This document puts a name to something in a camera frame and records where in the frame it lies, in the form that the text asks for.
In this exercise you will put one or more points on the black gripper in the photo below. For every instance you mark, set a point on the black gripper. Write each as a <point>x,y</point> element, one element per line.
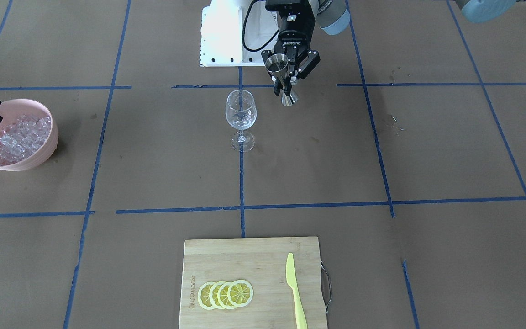
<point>294,39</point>

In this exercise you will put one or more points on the wooden cutting board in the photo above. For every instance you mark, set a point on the wooden cutting board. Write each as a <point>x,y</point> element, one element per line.
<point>261,261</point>

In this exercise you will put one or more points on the pink ice bowl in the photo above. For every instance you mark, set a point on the pink ice bowl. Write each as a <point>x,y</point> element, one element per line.
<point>28,134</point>

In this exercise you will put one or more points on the white pedestal column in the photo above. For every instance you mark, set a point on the white pedestal column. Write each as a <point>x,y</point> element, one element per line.
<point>235,32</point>

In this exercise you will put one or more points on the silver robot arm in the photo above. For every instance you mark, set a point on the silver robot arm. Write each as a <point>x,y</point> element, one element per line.
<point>332,16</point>

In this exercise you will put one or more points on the yellow plastic knife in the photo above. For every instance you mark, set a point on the yellow plastic knife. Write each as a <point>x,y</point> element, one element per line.
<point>291,280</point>

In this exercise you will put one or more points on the clear wine glass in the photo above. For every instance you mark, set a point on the clear wine glass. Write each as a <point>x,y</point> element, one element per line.
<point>241,114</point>

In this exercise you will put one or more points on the lemon slice stack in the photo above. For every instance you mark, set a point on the lemon slice stack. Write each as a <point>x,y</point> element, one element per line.
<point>225,295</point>

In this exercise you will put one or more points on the steel jigger measure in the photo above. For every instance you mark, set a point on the steel jigger measure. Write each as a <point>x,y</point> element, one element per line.
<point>277,65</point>

